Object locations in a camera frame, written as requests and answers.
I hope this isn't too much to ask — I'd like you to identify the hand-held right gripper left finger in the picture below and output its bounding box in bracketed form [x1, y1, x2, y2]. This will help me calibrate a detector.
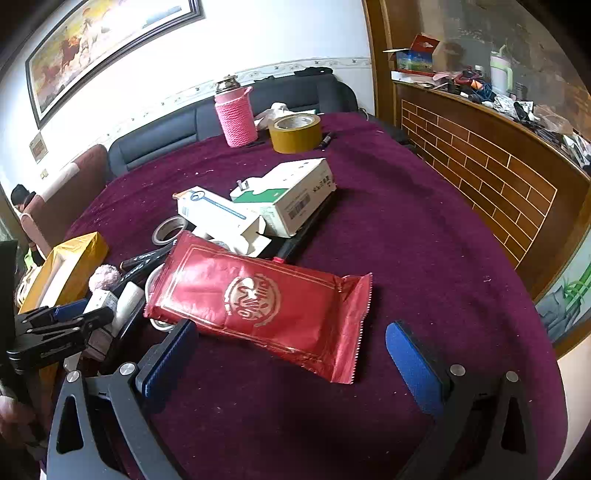
[46, 318, 199, 480]

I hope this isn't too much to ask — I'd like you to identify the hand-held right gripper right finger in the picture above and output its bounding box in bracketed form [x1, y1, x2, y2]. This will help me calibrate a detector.
[385, 320, 539, 480]

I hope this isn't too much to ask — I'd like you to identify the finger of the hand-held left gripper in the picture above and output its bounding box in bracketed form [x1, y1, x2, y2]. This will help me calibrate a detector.
[6, 307, 114, 374]
[14, 299, 90, 330]

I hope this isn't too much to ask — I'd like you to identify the small white box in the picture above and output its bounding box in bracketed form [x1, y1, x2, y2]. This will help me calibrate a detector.
[83, 291, 118, 325]

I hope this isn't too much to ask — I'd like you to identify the pink pompom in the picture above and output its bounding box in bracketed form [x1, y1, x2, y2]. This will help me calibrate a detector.
[89, 264, 121, 292]

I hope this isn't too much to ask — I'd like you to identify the white board gold frame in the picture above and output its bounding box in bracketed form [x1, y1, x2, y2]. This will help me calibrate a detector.
[18, 232, 109, 315]

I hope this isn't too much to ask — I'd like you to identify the black marker beige cap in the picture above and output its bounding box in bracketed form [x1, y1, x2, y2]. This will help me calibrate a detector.
[120, 243, 175, 272]

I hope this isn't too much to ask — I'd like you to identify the red foil packet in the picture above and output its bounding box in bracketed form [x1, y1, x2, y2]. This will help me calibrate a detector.
[144, 231, 373, 385]

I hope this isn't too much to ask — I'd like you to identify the small tape roll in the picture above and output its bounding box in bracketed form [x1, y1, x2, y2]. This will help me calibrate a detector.
[151, 215, 190, 247]

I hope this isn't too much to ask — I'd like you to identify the person's left hand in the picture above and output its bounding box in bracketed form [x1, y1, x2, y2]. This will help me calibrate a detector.
[0, 388, 40, 446]

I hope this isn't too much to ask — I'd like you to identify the small brown box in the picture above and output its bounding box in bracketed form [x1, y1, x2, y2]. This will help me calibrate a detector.
[83, 330, 116, 363]

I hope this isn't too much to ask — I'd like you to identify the white cylinder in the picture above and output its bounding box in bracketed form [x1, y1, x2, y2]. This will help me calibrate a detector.
[113, 281, 146, 330]

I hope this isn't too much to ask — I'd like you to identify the brown armchair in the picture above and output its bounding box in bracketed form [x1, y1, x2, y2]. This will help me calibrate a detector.
[21, 144, 109, 250]

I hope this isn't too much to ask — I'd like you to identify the maroon tablecloth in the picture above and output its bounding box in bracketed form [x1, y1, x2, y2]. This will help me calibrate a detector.
[65, 111, 568, 480]

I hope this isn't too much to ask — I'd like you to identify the white and blue box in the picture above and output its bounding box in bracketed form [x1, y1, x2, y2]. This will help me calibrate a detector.
[173, 186, 273, 257]

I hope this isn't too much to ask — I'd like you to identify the long black object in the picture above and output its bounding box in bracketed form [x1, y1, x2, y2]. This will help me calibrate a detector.
[272, 189, 338, 265]

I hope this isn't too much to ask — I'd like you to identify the bamboo picture panel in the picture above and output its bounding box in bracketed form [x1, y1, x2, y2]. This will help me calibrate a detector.
[536, 263, 591, 344]

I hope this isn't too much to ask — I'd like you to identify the black leather sofa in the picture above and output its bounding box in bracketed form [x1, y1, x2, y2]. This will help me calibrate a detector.
[107, 73, 358, 178]

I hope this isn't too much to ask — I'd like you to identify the white and green box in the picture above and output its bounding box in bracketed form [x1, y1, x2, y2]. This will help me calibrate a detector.
[230, 158, 337, 238]

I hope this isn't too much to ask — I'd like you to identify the wooden counter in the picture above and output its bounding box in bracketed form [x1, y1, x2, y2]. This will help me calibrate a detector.
[365, 0, 591, 361]

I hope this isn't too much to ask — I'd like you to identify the pink knitted bottle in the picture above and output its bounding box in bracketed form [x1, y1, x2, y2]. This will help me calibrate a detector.
[213, 75, 258, 148]

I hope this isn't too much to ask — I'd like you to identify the framed painting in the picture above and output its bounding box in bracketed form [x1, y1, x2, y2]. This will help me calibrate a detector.
[25, 0, 206, 130]

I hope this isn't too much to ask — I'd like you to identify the yellow tape roll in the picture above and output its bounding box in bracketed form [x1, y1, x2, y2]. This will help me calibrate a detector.
[268, 113, 322, 154]

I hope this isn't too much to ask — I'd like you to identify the white plastic bag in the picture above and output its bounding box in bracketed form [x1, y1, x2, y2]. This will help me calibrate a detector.
[254, 102, 317, 132]

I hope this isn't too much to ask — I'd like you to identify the pile of clutter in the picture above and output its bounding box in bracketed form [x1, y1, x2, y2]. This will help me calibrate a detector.
[431, 65, 591, 171]

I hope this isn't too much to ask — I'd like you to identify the white and green tumbler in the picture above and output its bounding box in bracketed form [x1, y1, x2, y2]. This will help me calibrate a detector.
[489, 46, 515, 95]

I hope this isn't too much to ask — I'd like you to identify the red box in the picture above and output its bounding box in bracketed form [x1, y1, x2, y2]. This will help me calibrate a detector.
[383, 33, 441, 77]

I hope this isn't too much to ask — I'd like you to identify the small wall plaque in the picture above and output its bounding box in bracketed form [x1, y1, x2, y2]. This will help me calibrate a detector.
[28, 131, 49, 162]

